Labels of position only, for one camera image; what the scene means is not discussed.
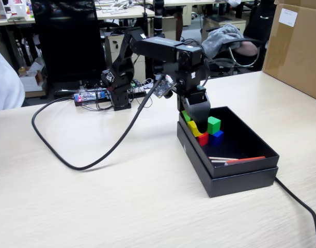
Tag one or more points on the black cardboard box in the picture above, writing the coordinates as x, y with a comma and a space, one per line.
240, 144

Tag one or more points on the thin black stand pole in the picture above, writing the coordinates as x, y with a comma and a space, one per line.
145, 18

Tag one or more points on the beige office desk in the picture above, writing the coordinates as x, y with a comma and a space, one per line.
8, 22
132, 14

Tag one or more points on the thick black stand pole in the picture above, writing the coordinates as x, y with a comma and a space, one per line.
158, 15

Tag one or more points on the blue wooden cube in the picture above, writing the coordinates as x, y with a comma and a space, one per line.
216, 138

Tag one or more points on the white connector power board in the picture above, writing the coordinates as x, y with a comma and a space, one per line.
137, 89

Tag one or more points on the black open box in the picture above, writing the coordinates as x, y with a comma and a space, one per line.
240, 184

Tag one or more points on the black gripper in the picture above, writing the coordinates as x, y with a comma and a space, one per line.
189, 85

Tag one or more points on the large brown cardboard box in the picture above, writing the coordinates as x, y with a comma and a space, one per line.
297, 56

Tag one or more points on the white cardboard boxes stack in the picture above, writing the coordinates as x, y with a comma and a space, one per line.
31, 80

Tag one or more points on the black highback office chair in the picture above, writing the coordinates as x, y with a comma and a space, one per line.
67, 46

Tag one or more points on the yellow wooden cube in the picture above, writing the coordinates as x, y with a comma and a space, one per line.
192, 127

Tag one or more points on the robot controller board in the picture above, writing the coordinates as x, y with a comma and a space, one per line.
88, 96

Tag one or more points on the pink cushion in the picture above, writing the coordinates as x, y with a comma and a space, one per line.
248, 49

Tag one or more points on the white shipping label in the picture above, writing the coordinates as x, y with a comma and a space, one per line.
288, 16

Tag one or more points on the red wooden cube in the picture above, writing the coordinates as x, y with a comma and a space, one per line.
203, 139

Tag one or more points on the black chrome office chair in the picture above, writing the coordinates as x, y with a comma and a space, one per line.
256, 25

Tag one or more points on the picture frame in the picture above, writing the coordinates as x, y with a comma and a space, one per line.
4, 10

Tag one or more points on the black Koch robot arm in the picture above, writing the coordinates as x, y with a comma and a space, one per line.
158, 47

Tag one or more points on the person in white shirt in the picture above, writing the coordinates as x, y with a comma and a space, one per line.
3, 87

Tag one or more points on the small white box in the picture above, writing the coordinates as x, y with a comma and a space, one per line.
19, 9

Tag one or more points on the grey blanket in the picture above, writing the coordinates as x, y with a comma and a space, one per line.
220, 38

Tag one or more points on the green wooden cube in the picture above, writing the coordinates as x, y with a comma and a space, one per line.
214, 124

